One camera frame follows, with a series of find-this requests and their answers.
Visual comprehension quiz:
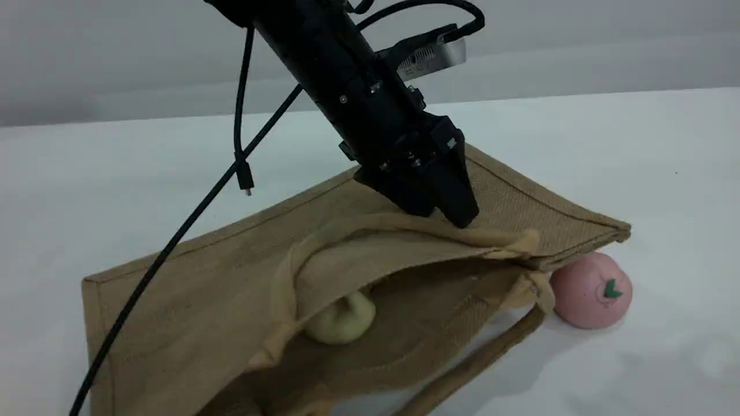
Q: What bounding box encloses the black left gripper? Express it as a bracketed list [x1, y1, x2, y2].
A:
[301, 55, 480, 229]

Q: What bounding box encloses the cream egg yolk pastry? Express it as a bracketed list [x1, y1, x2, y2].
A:
[304, 291, 376, 346]

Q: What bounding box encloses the brown jute tote bag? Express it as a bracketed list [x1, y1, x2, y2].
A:
[81, 142, 632, 416]

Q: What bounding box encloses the pink peach bun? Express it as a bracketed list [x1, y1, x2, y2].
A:
[549, 251, 634, 330]

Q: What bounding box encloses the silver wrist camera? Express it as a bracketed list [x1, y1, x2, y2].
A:
[379, 24, 468, 81]

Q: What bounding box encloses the black camera cable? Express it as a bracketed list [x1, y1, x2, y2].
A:
[347, 0, 486, 44]

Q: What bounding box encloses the black cable with plug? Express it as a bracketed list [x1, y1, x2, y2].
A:
[233, 26, 256, 197]

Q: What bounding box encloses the thick black cable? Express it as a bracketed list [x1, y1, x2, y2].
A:
[68, 84, 304, 416]

